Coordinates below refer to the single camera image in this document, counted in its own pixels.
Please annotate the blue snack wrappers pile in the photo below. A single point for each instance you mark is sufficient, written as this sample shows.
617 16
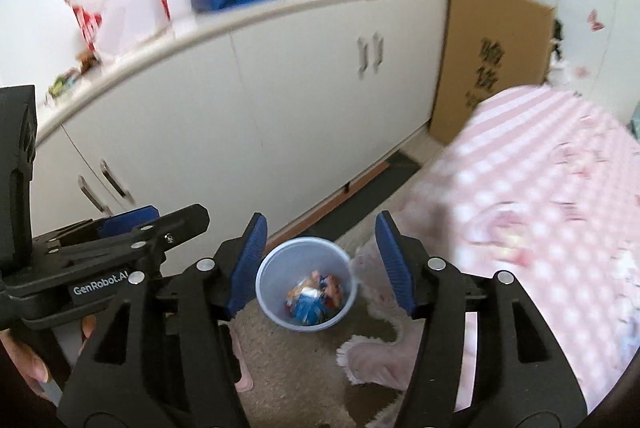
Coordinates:
316 299

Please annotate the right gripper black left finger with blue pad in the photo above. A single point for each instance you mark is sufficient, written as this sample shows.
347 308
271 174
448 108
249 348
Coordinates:
158 357

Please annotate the white low cabinet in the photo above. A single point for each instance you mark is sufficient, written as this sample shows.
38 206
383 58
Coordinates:
271 110

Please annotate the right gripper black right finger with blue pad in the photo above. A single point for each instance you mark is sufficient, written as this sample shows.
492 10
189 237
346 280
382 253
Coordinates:
487 357

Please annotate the person's left hand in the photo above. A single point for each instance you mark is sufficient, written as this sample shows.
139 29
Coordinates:
23 372

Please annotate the brown cardboard box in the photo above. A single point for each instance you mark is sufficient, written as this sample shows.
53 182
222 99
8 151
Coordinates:
490 45

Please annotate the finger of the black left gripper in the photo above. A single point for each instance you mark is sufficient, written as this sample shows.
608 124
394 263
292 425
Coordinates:
165 220

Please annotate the light blue trash bin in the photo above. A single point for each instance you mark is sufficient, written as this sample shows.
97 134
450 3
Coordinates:
289 264

